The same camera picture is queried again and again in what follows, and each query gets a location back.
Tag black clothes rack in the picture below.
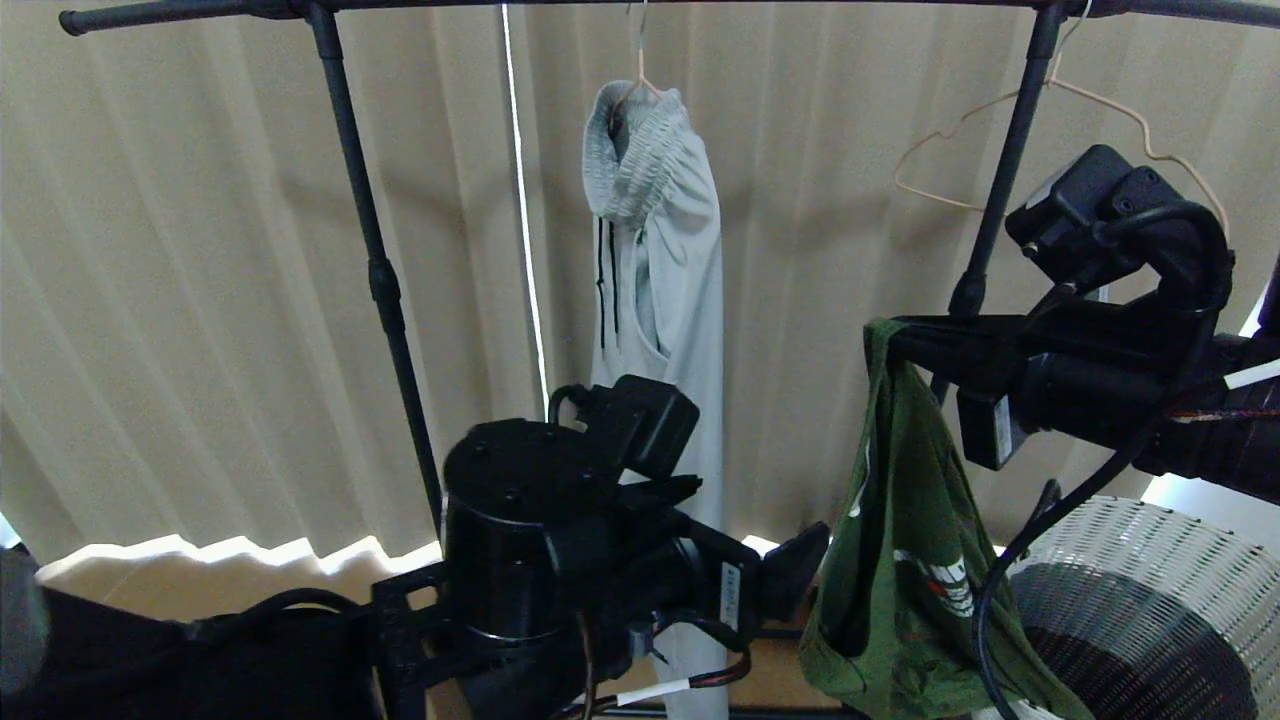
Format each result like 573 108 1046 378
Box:
58 0 1280 720

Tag pale grey shorts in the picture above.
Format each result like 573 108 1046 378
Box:
582 80 729 720

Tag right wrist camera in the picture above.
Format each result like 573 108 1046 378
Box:
1003 145 1236 313

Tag green garment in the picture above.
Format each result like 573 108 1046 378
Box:
798 318 1096 720

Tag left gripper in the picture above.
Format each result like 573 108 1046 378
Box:
598 474 832 641

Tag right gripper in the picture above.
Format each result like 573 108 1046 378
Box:
953 345 1153 473

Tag white laundry basket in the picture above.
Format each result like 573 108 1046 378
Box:
975 480 1280 720

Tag black cable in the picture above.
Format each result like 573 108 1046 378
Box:
972 330 1211 720
185 587 366 641

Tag pink clothes hanger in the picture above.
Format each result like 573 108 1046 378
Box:
610 0 663 116
893 0 1231 236

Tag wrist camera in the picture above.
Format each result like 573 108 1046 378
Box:
1003 145 1236 313
548 375 701 481

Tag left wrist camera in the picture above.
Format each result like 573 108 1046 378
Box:
548 375 701 481

